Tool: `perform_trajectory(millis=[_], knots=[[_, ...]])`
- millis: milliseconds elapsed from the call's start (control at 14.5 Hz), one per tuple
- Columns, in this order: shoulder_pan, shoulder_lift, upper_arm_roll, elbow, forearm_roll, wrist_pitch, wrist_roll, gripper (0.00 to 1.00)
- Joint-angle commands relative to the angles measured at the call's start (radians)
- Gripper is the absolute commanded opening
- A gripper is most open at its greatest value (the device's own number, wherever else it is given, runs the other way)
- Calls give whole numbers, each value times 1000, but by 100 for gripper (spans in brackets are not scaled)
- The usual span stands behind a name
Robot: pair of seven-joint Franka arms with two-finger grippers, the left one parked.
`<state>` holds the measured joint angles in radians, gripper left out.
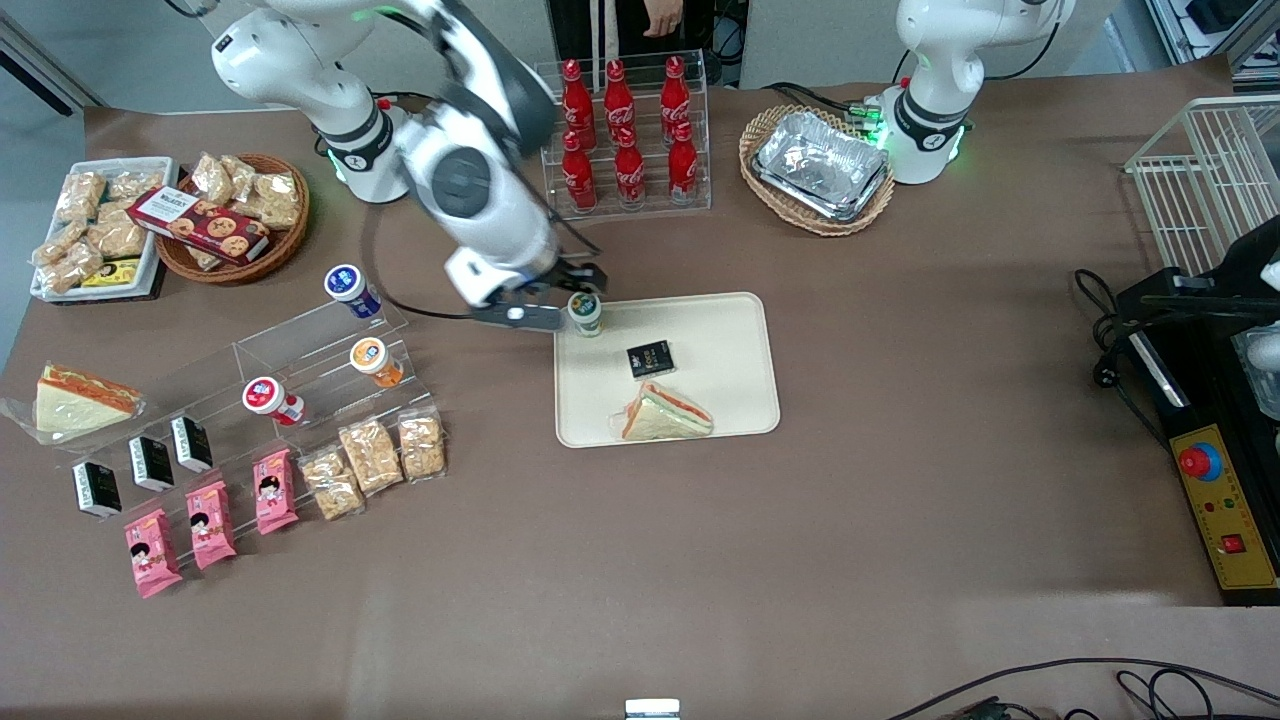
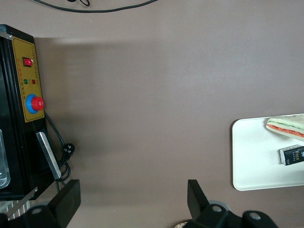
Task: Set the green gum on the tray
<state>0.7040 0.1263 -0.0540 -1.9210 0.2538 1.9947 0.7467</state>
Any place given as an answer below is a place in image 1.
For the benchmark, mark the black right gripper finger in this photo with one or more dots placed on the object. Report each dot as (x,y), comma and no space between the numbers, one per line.
(560,313)
(585,277)

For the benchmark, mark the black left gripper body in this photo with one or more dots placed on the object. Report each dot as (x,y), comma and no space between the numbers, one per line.
(1243,262)

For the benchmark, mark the green cap gum bottle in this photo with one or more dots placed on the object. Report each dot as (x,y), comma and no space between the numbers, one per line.
(586,312)

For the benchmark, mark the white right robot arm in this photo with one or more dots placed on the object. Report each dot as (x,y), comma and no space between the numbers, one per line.
(480,190)

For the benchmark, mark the beige plastic serving tray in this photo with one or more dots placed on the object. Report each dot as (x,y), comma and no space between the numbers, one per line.
(720,350)

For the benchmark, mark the orange cap gum bottle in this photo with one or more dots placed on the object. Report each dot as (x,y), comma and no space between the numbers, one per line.
(368,355)

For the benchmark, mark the blue cap gum bottle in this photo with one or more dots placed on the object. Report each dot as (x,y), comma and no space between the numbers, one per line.
(346,282)

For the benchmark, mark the silver foil tray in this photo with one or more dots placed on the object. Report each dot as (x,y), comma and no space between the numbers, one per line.
(820,165)

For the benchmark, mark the red cap gum bottle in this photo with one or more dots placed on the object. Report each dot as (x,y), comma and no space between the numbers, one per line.
(263,395)

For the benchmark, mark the white rectangular snack tray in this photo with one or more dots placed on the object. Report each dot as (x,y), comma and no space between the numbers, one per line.
(160,170)

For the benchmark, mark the bystander bare hand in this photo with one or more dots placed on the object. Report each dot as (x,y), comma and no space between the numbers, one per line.
(662,15)

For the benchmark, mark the red cola bottle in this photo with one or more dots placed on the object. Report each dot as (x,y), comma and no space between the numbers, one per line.
(579,178)
(675,95)
(629,172)
(577,105)
(619,100)
(683,165)

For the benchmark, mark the small black snack box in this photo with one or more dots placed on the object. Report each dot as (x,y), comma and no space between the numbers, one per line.
(650,359)

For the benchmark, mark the wrapped triangle sandwich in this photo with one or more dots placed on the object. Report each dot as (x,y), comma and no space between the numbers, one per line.
(665,415)
(75,405)

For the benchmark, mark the clear peanut brittle packet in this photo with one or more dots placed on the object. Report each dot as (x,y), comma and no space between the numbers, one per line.
(332,483)
(421,444)
(371,456)

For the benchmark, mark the clear acrylic bottle rack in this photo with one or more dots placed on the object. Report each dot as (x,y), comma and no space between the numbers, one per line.
(705,150)

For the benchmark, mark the light wicker basket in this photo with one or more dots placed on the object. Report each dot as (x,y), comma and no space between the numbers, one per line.
(765,195)

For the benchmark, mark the clear acrylic step stand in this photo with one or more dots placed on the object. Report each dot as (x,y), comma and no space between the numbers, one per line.
(300,350)

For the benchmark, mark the brown wicker basket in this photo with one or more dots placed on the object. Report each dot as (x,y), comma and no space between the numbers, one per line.
(285,245)

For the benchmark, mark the person in black clothes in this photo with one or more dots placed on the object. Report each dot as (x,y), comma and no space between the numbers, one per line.
(570,20)

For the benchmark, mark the black yellow control box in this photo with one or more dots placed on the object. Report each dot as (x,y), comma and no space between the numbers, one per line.
(1225,520)

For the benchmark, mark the clear bag of crackers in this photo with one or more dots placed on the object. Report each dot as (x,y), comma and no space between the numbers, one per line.
(80,195)
(277,198)
(52,245)
(203,259)
(135,184)
(78,262)
(242,172)
(210,178)
(115,235)

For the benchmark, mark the pink snack packet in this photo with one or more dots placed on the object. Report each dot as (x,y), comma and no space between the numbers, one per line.
(211,523)
(274,490)
(152,552)

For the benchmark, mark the red cookie box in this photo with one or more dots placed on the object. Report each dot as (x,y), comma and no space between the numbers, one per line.
(200,225)

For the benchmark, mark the black white small carton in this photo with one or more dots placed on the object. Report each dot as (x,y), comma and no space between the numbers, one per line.
(97,488)
(152,462)
(191,443)

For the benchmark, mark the yellow black snack pack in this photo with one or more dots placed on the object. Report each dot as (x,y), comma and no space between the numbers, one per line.
(112,273)

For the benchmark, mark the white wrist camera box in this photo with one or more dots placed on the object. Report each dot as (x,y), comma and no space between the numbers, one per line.
(480,278)

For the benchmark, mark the grey metal shelf frame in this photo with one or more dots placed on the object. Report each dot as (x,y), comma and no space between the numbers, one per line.
(1260,35)

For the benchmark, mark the grey metal rail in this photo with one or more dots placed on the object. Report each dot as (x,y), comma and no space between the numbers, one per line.
(45,65)

